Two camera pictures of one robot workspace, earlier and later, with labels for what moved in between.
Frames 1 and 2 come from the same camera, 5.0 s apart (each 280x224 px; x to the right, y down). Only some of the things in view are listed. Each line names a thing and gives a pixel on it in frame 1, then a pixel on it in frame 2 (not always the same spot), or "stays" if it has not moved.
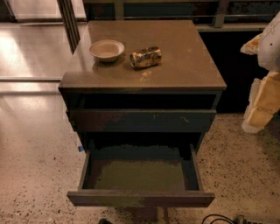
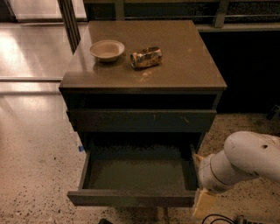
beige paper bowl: (106, 50) stays
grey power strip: (242, 220) stays
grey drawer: (141, 176) stays
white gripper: (270, 46) → (207, 174)
